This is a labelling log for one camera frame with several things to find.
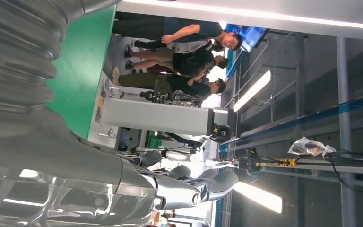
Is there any green table mat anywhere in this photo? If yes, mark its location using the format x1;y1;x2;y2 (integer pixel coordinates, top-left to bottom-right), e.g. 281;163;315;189
45;4;117;140

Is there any green plastic crate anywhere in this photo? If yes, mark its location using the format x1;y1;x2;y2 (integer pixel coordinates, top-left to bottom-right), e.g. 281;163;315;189
147;131;164;149

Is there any grey wheeled machine with column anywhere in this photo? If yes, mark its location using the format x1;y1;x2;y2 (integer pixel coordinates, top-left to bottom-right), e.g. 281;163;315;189
87;72;232;149

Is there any person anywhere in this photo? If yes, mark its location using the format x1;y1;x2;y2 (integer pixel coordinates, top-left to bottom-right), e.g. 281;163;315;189
112;66;227;104
112;12;243;52
124;39;230;78

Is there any ceiling light panel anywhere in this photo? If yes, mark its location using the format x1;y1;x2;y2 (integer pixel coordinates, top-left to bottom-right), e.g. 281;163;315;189
233;182;283;214
233;70;272;113

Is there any clear plastic bag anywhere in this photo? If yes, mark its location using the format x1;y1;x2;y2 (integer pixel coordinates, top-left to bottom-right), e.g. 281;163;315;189
287;136;337;158

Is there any blue wall screen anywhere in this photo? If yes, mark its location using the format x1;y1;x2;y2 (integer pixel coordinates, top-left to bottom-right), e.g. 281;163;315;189
225;23;268;53

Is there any metal gantry rail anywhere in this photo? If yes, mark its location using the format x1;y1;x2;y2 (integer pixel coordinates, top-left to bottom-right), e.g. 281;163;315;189
219;156;363;177

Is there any black hanging cable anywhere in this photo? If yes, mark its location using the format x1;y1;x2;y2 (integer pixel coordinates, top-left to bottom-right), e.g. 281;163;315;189
324;152;363;192

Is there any grey metal post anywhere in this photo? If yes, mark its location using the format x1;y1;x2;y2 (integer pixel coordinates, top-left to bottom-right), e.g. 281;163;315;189
336;36;356;227

